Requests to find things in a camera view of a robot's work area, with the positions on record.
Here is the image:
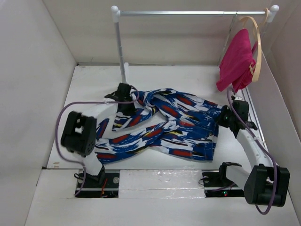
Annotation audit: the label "blue white red patterned trousers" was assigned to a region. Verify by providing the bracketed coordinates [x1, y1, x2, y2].
[95, 88, 222, 163]

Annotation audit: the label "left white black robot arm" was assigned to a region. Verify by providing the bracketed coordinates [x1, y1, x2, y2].
[55, 83, 138, 187]

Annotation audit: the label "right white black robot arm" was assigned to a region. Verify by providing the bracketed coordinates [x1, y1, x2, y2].
[216, 99, 290, 208]

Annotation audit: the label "beige wooden hanger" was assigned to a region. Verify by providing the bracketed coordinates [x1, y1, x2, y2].
[240, 8, 269, 82]

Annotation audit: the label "clear plastic hanger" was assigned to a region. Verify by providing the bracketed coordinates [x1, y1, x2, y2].
[219, 12, 238, 61]

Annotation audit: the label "magenta pink garment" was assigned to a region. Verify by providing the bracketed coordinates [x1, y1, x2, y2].
[216, 29, 256, 92]

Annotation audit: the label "white and silver clothes rack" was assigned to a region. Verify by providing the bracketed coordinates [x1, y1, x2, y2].
[111, 5, 280, 90]

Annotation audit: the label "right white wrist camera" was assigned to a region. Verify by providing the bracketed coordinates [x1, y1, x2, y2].
[231, 94, 244, 101]

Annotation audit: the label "aluminium rail at right wall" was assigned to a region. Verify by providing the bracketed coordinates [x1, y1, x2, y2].
[241, 87, 268, 150]

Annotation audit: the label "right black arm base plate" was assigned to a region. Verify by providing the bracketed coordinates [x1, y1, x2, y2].
[198, 170, 244, 198]

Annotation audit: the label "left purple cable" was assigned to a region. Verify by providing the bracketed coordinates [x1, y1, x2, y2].
[55, 86, 141, 196]

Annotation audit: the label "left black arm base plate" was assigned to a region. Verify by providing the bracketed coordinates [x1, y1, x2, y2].
[74, 170, 120, 198]

